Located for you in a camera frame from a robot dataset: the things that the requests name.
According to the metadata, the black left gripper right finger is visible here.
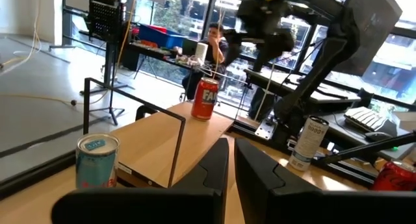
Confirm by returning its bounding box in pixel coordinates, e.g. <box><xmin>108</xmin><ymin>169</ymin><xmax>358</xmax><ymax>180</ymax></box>
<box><xmin>234</xmin><ymin>138</ymin><xmax>416</xmax><ymax>224</ymax></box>

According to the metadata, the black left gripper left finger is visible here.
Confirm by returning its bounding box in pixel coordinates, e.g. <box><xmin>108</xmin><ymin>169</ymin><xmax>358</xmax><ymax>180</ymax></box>
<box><xmin>51</xmin><ymin>137</ymin><xmax>230</xmax><ymax>224</ymax></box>

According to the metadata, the tall white beverage can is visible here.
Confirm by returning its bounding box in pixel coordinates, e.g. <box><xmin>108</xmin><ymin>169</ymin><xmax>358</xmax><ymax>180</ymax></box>
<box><xmin>288</xmin><ymin>115</ymin><xmax>330</xmax><ymax>172</ymax></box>

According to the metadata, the person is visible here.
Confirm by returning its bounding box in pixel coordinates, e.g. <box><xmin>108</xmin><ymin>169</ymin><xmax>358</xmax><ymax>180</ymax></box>
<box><xmin>181</xmin><ymin>22</ymin><xmax>230</xmax><ymax>101</ymax></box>

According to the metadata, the grey background desk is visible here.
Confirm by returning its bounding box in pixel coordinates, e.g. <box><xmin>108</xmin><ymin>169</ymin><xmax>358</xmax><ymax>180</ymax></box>
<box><xmin>243</xmin><ymin>68</ymin><xmax>362</xmax><ymax>105</ymax></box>

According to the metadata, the white paper roll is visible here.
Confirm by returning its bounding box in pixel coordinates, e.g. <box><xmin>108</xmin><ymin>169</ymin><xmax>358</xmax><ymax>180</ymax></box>
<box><xmin>194</xmin><ymin>42</ymin><xmax>209</xmax><ymax>64</ymax></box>

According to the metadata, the red orange soda can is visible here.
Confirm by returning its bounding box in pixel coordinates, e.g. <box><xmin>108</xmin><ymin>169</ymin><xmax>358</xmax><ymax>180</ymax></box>
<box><xmin>190</xmin><ymin>77</ymin><xmax>220</xmax><ymax>122</ymax></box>

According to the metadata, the black metal rod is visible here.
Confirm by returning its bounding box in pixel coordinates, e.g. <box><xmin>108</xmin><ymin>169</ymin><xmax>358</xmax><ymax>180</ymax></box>
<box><xmin>313</xmin><ymin>131</ymin><xmax>416</xmax><ymax>167</ymax></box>

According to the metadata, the black monitor panel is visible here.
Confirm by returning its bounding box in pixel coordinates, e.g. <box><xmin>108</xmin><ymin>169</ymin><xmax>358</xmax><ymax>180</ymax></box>
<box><xmin>331</xmin><ymin>0</ymin><xmax>404</xmax><ymax>77</ymax></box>

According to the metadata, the blue silver energy drink can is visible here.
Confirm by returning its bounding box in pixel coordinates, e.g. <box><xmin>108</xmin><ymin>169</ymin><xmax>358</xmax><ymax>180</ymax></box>
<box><xmin>75</xmin><ymin>132</ymin><xmax>121</xmax><ymax>190</ymax></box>

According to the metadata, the blue plastic bin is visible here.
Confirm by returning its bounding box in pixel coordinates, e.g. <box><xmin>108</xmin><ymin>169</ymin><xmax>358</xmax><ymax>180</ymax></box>
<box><xmin>137</xmin><ymin>23</ymin><xmax>187</xmax><ymax>50</ymax></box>

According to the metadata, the black computer mouse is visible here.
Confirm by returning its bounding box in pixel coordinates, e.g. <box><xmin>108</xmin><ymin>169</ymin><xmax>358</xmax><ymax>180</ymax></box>
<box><xmin>364</xmin><ymin>131</ymin><xmax>387</xmax><ymax>142</ymax></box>

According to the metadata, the red cola can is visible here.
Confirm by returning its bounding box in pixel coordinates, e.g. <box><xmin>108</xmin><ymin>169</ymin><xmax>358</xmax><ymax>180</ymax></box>
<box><xmin>371</xmin><ymin>160</ymin><xmax>416</xmax><ymax>192</ymax></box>

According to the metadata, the white computer keyboard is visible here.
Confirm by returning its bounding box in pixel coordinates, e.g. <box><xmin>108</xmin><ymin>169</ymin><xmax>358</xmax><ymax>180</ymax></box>
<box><xmin>343</xmin><ymin>106</ymin><xmax>390</xmax><ymax>134</ymax></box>

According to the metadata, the black perforated panel stand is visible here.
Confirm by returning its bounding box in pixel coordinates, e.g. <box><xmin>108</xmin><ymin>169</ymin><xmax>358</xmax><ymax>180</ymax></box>
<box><xmin>80</xmin><ymin>0</ymin><xmax>129</xmax><ymax>95</ymax></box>

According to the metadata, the black aluminium frame rail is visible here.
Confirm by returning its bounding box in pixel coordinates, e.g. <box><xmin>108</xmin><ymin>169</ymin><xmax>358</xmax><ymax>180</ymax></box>
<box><xmin>227</xmin><ymin>119</ymin><xmax>380</xmax><ymax>188</ymax></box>

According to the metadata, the white cable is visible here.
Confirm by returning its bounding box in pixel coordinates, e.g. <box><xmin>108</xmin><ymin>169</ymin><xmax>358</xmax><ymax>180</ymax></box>
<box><xmin>0</xmin><ymin>0</ymin><xmax>44</xmax><ymax>70</ymax></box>

